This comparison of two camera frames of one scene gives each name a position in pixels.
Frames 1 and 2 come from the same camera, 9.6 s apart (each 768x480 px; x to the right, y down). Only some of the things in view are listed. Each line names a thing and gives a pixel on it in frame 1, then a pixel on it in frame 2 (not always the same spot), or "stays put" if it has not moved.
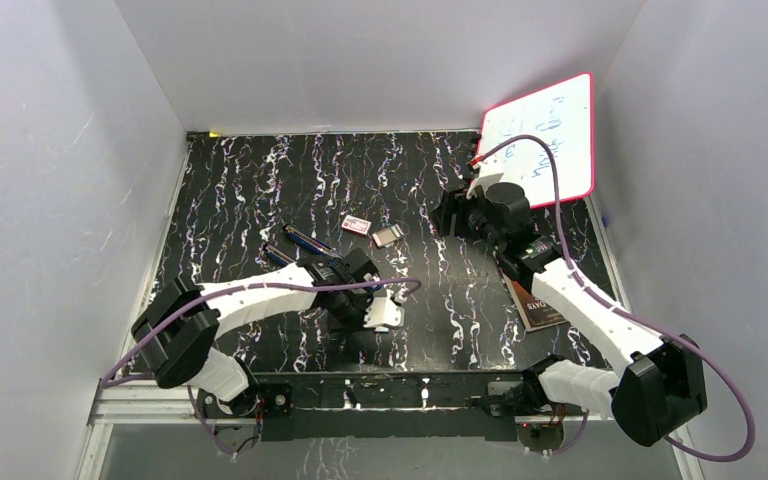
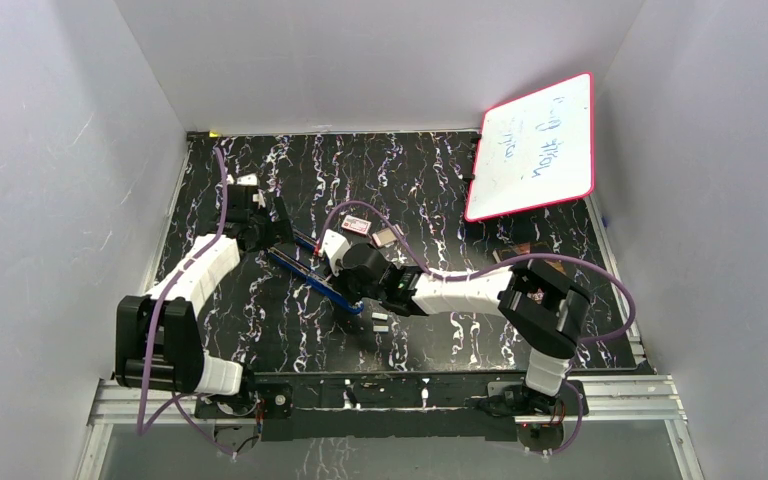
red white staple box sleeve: (356, 225) stays put
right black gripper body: (470, 216) -> (354, 291)
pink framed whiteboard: (562, 114) stays put
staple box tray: (385, 237) stays put
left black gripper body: (349, 314) -> (264, 233)
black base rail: (377, 407) stays put
